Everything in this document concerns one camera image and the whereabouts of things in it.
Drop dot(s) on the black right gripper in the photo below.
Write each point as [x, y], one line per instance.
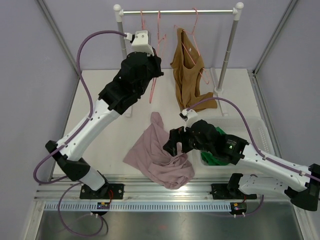
[176, 135]

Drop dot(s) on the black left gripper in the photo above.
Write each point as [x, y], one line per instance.
[155, 61]

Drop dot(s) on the pink tank top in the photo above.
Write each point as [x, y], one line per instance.
[147, 156]

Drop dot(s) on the green tank top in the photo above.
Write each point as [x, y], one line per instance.
[213, 141]

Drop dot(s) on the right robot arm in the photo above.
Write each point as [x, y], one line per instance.
[299, 183]

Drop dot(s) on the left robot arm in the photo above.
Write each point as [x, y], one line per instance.
[126, 88]

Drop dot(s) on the brown tank top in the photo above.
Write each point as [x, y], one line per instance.
[188, 68]

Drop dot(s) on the pink hanger with brown top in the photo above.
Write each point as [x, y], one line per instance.
[204, 75]

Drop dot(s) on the white plastic basket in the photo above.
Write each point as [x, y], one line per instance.
[235, 126]

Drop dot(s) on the white clothes rack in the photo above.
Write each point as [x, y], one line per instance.
[215, 83]

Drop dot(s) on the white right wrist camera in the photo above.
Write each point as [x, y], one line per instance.
[189, 116]

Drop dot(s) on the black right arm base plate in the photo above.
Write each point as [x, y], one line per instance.
[220, 191]

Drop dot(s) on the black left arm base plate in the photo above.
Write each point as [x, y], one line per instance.
[107, 191]

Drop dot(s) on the aluminium mounting rail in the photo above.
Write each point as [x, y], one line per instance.
[140, 188]

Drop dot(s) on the white slotted cable duct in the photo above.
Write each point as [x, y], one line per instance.
[140, 206]

